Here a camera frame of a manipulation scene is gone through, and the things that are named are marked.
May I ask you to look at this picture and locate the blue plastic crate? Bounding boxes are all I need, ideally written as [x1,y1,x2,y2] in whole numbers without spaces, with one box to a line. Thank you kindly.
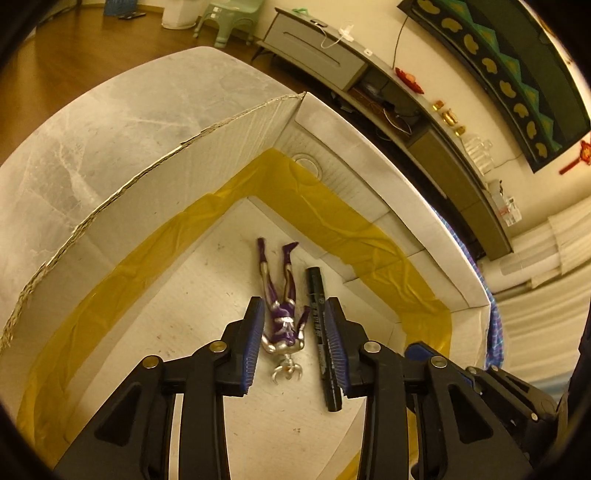
[104,0,139,17]

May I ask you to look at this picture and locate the grey TV cabinet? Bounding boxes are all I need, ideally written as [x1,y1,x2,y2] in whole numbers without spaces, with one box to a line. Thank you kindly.
[252,7,513,260]

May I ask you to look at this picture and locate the red hanging knot ornament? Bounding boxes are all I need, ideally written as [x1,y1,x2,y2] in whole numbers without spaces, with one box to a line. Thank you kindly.
[558,138,591,175]

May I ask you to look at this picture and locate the white charger with cable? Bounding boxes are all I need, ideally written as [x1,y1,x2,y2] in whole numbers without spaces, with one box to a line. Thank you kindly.
[322,25,356,49]

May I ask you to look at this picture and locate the brown box in cabinet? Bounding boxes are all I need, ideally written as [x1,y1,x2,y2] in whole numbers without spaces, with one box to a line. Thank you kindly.
[351,88,385,117]

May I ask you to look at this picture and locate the clear bottle red label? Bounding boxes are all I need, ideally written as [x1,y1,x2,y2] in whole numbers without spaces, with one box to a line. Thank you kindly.
[487,178,522,227]

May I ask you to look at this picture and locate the white cardboard box yellow tape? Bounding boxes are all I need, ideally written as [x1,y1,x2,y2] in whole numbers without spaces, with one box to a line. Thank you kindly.
[0,91,497,480]

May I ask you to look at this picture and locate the black marker pen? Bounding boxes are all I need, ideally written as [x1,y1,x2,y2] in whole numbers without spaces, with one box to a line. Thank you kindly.
[305,267,343,412]

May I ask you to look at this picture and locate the white trash bin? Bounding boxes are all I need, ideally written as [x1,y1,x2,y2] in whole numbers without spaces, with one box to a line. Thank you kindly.
[161,0,212,31]

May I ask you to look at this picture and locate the black wall cable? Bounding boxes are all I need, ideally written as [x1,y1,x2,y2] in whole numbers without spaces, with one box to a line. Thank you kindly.
[392,16,410,70]

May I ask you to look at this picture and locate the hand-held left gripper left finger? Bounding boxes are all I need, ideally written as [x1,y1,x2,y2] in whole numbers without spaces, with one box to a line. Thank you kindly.
[53,296,266,480]

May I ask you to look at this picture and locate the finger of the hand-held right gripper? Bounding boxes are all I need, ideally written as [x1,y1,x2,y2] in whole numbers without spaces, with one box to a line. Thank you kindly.
[404,342,560,462]

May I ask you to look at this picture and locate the green plastic chair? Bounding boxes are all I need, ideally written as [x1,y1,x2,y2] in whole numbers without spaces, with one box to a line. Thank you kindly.
[194,0,265,47]

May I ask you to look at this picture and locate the white curtain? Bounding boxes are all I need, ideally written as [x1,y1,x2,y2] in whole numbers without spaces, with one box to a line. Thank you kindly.
[478,196,591,384]

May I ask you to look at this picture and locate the blue plaid cloth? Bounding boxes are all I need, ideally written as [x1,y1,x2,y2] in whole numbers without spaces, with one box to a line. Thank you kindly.
[431,203,506,370]

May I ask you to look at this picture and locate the red dish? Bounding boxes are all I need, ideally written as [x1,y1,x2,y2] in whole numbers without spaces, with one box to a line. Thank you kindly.
[394,67,424,94]

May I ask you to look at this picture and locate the clear plastic bottles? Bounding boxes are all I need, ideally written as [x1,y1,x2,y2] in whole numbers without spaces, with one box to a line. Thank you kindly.
[463,134,495,175]

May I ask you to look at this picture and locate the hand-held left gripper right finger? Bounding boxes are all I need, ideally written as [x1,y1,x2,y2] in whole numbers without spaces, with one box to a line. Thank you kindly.
[323,296,539,480]

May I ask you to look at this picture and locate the purple silver toy figure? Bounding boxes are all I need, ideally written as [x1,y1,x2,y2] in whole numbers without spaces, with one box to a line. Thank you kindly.
[257,237,311,386]

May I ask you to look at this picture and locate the dark wall hanging yellow shapes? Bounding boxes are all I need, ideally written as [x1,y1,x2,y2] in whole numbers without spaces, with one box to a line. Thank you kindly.
[397,0,591,174]

